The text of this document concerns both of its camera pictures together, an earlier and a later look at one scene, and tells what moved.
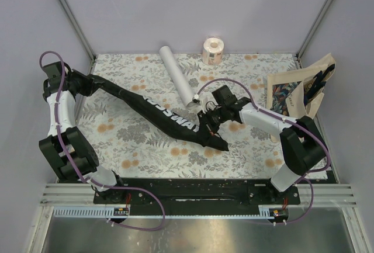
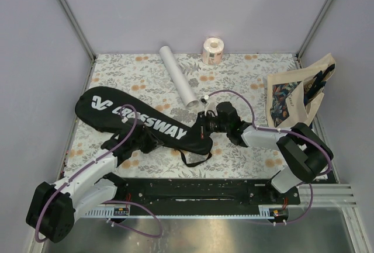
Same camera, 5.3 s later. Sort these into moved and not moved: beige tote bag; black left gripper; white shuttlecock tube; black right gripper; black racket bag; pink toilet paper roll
Moved: black racket bag; black right gripper; black left gripper
Not moved: pink toilet paper roll; white shuttlecock tube; beige tote bag
